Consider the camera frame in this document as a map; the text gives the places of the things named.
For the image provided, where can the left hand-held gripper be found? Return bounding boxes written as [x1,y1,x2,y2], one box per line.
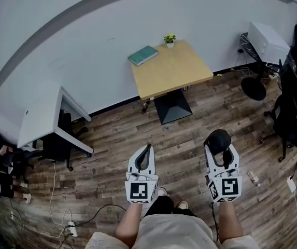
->
[124,143,160,205]

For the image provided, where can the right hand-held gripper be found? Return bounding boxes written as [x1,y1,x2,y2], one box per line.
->
[204,142,243,203]

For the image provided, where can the black cap item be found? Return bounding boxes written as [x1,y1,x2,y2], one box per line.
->
[205,129,232,170]

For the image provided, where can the person's right forearm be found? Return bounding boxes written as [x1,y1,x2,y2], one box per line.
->
[216,200,244,244]

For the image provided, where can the person's left forearm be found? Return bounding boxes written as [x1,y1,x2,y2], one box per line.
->
[115,203,145,247]

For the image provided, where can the clear plastic bottle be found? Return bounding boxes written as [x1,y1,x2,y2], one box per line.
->
[246,170,261,187]

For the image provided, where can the person's black trousers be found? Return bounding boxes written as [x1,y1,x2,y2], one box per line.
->
[144,195,199,218]

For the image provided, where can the dark bottle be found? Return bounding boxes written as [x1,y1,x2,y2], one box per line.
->
[139,100,151,114]

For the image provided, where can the black table base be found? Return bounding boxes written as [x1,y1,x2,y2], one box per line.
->
[153,89,193,126]

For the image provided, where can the white power adapter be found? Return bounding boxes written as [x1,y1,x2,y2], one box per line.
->
[286,176,297,193]

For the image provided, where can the black round fan base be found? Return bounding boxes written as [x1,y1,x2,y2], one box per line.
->
[241,76,267,102]

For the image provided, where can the person's cream shirt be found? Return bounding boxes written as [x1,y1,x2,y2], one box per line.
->
[84,213,261,249]

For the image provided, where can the wooden table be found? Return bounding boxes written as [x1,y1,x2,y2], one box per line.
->
[130,39,214,101]

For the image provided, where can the white power strip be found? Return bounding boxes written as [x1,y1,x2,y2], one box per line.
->
[67,221,79,238]

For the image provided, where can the green book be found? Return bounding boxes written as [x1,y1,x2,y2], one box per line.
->
[127,45,160,67]

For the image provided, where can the white desk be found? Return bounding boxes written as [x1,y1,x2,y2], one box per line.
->
[17,85,94,158]

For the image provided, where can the black rack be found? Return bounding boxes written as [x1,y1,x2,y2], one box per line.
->
[238,32,264,62]

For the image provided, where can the small potted plant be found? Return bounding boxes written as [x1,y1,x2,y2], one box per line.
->
[163,33,177,49]

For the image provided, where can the white box appliance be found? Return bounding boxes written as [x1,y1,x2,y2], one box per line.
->
[247,20,291,65]

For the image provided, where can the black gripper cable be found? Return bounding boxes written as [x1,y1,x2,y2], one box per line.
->
[209,202,220,242]

